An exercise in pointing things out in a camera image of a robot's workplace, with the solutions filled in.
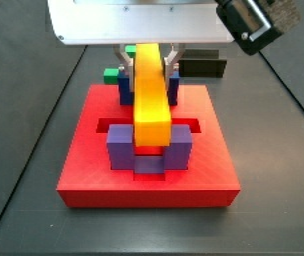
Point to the green stepped block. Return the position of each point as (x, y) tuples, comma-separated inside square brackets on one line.
[(110, 74)]

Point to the black rectangular block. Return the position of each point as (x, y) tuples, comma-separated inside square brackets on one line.
[(202, 63)]

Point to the yellow rectangular block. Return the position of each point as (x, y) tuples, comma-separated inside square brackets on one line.
[(151, 107)]

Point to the red board with slots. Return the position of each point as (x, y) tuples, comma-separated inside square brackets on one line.
[(91, 184)]

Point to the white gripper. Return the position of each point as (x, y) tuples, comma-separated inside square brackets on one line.
[(89, 22)]

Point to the dark blue U-shaped block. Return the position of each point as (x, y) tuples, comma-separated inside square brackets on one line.
[(127, 94)]

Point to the black camera on mount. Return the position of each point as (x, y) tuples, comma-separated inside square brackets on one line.
[(257, 22)]

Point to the light purple U-shaped block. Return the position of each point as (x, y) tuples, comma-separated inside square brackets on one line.
[(149, 159)]

